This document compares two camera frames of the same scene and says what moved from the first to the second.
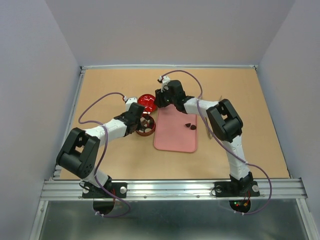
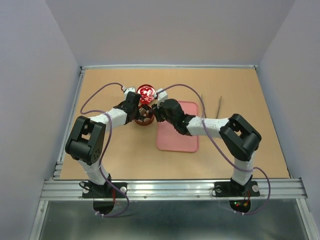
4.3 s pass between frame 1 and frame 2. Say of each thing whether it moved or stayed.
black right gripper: moved
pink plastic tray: stayed
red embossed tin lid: moved
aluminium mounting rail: stayed
